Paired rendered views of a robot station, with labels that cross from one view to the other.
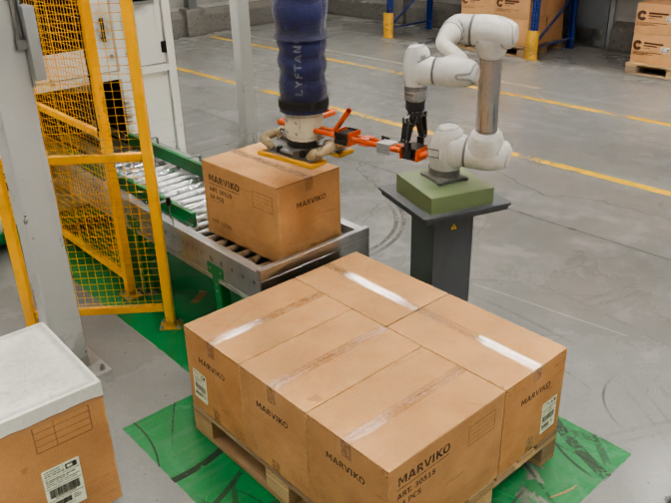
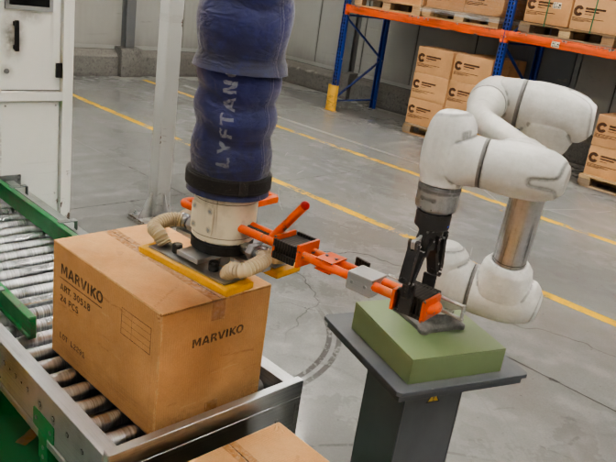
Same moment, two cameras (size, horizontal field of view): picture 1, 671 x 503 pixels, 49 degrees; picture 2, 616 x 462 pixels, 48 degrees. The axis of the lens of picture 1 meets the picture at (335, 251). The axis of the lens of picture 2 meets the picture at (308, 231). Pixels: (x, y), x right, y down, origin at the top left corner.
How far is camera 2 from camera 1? 149 cm
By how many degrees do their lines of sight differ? 8
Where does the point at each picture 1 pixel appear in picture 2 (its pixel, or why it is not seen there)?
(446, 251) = (417, 432)
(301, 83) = (228, 146)
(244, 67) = (165, 114)
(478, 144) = (496, 281)
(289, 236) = (171, 391)
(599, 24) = not seen: hidden behind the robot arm
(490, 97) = (530, 214)
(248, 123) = (159, 181)
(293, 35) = (226, 61)
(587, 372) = not seen: outside the picture
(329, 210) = (245, 350)
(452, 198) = (445, 360)
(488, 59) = not seen: hidden behind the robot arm
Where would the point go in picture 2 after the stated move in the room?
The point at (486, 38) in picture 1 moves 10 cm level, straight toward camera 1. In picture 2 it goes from (546, 120) to (552, 126)
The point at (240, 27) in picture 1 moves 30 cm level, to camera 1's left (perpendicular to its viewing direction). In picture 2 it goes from (167, 65) to (123, 60)
